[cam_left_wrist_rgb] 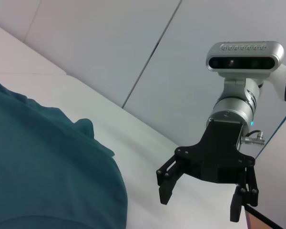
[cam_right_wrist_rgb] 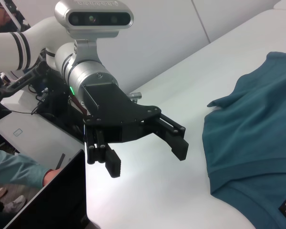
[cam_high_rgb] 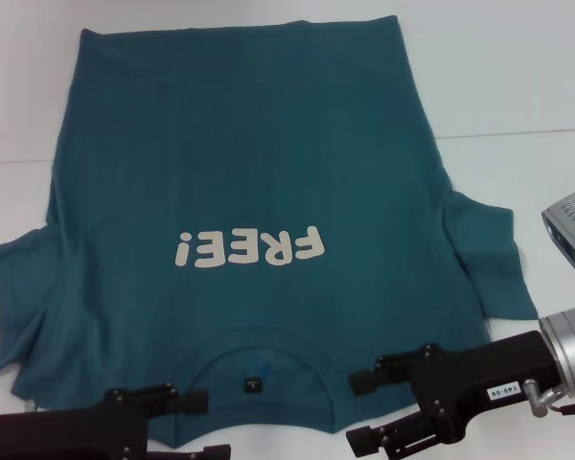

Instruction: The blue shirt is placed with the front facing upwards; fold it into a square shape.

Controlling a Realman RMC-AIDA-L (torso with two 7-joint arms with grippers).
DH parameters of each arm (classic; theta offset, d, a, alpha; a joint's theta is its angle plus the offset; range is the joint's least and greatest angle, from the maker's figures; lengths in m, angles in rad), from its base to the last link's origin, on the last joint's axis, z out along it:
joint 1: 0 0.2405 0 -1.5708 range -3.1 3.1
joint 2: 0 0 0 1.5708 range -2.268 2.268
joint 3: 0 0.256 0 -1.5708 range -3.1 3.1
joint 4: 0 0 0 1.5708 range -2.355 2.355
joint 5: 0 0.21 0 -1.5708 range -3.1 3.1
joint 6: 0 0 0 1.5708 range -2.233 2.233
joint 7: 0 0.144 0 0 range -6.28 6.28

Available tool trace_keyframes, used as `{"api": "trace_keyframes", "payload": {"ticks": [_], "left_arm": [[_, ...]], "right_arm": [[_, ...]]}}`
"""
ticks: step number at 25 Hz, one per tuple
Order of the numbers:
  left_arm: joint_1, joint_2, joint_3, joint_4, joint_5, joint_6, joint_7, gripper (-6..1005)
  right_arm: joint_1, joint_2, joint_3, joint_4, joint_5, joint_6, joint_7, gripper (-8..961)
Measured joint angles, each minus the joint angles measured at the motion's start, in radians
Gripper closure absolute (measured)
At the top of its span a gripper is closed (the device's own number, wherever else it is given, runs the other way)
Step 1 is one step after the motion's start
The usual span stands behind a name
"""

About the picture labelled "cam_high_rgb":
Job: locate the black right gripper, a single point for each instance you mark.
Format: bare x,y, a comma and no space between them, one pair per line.
489,378

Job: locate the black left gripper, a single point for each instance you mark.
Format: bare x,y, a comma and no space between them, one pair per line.
67,436

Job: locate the blue t-shirt with FREE print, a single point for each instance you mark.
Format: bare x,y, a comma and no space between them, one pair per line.
268,144

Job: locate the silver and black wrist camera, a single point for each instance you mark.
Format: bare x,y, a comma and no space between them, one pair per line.
568,235

